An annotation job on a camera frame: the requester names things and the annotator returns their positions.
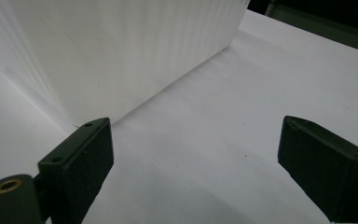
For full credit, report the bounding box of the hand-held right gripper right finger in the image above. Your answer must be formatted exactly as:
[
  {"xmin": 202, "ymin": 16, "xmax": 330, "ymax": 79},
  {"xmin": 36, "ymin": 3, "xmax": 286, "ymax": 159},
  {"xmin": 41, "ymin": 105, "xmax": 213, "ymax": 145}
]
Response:
[{"xmin": 277, "ymin": 115, "xmax": 358, "ymax": 224}]

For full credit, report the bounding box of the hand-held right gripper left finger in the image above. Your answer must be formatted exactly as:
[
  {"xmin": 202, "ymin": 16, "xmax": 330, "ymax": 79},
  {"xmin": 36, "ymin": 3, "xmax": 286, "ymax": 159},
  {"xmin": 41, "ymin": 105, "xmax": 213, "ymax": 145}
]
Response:
[{"xmin": 37, "ymin": 117, "xmax": 115, "ymax": 224}]

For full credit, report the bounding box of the white corrugated plastic box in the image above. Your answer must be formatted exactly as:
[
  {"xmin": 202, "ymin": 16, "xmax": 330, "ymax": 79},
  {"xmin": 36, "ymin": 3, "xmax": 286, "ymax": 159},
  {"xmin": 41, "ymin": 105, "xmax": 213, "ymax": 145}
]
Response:
[{"xmin": 0, "ymin": 0, "xmax": 252, "ymax": 128}]

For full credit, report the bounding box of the dark green metal frame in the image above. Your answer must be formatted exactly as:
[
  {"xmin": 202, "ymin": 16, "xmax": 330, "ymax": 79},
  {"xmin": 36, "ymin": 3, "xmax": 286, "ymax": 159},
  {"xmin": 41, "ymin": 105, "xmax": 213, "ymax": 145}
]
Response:
[{"xmin": 264, "ymin": 0, "xmax": 358, "ymax": 57}]

